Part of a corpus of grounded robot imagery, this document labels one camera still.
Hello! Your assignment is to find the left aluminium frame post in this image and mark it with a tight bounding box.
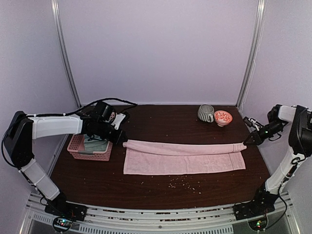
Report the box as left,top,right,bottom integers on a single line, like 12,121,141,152
51,0,81,107

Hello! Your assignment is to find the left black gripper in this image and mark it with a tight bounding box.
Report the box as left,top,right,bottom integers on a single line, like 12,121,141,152
96,120,127,145

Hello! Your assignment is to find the pink towel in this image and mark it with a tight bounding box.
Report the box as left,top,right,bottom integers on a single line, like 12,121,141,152
123,140,247,176

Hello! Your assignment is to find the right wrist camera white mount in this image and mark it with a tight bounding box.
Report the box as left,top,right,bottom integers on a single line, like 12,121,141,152
243,117,263,131

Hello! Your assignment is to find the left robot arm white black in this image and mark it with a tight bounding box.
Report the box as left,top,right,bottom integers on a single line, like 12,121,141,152
0,101,129,216

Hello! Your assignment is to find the pink plastic basket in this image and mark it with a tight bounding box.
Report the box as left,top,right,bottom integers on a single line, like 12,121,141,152
67,135,113,161

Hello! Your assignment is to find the right aluminium frame post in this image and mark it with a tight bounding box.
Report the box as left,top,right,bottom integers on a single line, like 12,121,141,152
236,0,266,111

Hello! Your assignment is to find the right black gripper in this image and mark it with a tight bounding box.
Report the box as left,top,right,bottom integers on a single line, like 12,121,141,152
244,120,283,145

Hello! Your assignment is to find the front aluminium rail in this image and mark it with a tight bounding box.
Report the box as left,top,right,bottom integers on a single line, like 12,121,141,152
24,192,295,234

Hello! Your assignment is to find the red patterned bowl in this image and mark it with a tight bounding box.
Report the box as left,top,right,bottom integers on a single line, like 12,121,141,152
214,110,233,127

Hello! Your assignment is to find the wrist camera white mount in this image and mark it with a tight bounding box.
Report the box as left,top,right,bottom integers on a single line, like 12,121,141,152
111,112,130,130
243,117,263,131

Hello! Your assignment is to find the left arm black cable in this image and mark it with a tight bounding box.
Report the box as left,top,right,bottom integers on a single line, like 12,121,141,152
1,97,138,169

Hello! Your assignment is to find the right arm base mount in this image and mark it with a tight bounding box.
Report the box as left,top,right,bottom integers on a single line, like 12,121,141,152
233,201,275,232

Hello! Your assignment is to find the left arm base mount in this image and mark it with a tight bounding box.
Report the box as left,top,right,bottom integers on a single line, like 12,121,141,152
44,203,87,233

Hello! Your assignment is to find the green panda towel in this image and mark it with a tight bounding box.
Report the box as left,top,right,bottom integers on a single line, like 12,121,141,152
83,136,108,152

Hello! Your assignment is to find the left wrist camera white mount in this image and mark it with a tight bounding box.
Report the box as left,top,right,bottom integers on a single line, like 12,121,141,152
111,112,130,130

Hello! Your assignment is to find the aluminium frame post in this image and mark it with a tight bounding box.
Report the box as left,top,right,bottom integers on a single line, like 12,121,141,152
51,0,81,107
236,0,266,111

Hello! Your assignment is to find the striped grey mug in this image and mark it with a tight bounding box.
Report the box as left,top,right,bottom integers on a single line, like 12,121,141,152
197,104,215,123

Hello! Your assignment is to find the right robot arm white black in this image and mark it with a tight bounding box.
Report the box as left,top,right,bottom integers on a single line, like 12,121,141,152
243,104,312,215

